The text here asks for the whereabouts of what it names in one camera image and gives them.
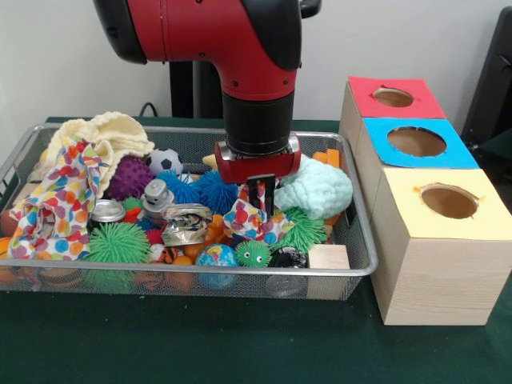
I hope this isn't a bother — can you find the dark green tablecloth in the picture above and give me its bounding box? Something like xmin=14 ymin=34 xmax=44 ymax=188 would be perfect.
xmin=0 ymin=115 xmax=512 ymax=384
xmin=475 ymin=130 xmax=512 ymax=189

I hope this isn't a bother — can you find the green spiky ball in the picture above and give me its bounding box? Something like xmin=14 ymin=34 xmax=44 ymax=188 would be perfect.
xmin=82 ymin=222 xmax=152 ymax=265

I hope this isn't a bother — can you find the globe print ball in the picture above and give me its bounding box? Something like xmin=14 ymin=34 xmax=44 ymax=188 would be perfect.
xmin=194 ymin=242 xmax=240 ymax=268

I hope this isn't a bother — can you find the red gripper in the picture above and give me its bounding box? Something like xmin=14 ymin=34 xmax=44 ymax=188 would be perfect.
xmin=214 ymin=138 xmax=302 ymax=219

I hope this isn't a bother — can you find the small wooden block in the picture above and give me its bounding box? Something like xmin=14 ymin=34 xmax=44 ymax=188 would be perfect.
xmin=307 ymin=244 xmax=351 ymax=270

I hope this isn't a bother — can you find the blue spiky ball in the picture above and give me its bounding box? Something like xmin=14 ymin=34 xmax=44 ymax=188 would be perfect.
xmin=194 ymin=170 xmax=251 ymax=215

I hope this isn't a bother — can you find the large polka dot cloth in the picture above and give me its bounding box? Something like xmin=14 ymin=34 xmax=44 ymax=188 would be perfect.
xmin=7 ymin=138 xmax=111 ymax=262

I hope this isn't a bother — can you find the mint green knitted cloth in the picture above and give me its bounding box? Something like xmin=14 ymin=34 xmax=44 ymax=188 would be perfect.
xmin=274 ymin=154 xmax=354 ymax=221

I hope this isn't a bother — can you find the small polka dot cloth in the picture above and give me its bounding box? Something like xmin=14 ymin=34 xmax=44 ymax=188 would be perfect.
xmin=222 ymin=183 xmax=295 ymax=246

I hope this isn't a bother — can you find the small soccer ball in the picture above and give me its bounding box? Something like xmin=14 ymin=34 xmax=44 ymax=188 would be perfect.
xmin=144 ymin=148 xmax=184 ymax=177

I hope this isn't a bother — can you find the purple knobbly ball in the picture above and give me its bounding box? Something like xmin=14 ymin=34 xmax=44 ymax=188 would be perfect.
xmin=104 ymin=154 xmax=155 ymax=202

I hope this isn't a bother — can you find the pale yellow knitted cloth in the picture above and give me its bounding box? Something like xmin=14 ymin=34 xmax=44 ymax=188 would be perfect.
xmin=42 ymin=111 xmax=156 ymax=193

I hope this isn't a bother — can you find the wooden box with three holes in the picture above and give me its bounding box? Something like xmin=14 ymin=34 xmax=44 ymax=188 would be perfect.
xmin=338 ymin=75 xmax=512 ymax=327

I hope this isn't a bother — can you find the wire mesh bin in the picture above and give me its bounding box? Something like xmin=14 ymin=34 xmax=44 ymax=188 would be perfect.
xmin=0 ymin=122 xmax=379 ymax=299

